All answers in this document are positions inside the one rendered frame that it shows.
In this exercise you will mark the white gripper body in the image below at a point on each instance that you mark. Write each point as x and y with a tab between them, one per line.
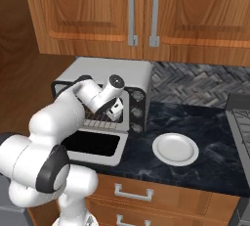
113	113

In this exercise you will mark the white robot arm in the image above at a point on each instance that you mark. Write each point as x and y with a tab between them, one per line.
49	138

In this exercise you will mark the metal toaster oven rack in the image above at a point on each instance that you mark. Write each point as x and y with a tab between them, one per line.
102	123

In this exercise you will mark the silver toaster oven knob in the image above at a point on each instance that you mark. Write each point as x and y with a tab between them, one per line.
138	96
137	127
137	112

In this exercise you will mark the toaster oven glass door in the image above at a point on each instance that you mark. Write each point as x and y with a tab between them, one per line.
94	143

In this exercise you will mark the silver toaster oven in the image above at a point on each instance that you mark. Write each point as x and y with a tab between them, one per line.
107	70

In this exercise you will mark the white round plate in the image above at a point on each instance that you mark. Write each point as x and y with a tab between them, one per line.
175	149

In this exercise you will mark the grey oven front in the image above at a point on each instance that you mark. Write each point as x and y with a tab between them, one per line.
242	213

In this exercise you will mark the wooden tall cabinet panel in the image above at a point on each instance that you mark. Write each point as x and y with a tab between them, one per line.
19	57

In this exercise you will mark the wooden drawer front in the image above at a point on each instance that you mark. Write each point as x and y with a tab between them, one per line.
188	195
182	216

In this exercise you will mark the grey hob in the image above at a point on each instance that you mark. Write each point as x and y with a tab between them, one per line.
241	122

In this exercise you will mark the grey dishwasher front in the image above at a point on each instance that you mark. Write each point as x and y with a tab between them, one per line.
9	213

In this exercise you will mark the wooden wall cupboard door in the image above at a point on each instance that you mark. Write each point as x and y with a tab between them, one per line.
84	8
201	14

